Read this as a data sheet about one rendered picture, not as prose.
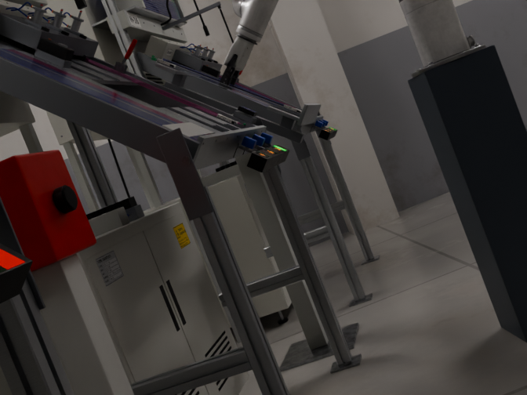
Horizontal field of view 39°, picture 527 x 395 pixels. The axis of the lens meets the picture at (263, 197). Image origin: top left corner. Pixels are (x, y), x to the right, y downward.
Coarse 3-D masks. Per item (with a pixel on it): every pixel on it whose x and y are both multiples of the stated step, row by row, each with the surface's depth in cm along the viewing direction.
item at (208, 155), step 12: (228, 132) 166; (240, 132) 177; (252, 132) 192; (204, 144) 147; (216, 144) 158; (228, 144) 170; (240, 144) 183; (204, 156) 152; (216, 156) 163; (228, 156) 175
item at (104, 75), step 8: (0, 40) 183; (0, 48) 170; (8, 48) 175; (16, 48) 181; (72, 64) 192; (80, 64) 196; (88, 64) 205; (80, 72) 183; (88, 72) 187; (96, 72) 196; (104, 72) 202; (96, 80) 183; (104, 80) 188; (112, 80) 193; (120, 80) 199; (128, 80) 206; (112, 88) 211
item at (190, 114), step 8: (168, 112) 176; (176, 112) 182; (184, 112) 188; (192, 112) 192; (200, 112) 200; (192, 120) 180; (200, 120) 183; (208, 120) 191; (216, 120) 198; (224, 120) 202; (208, 128) 177; (216, 128) 180; (224, 128) 189; (232, 128) 191; (240, 128) 201
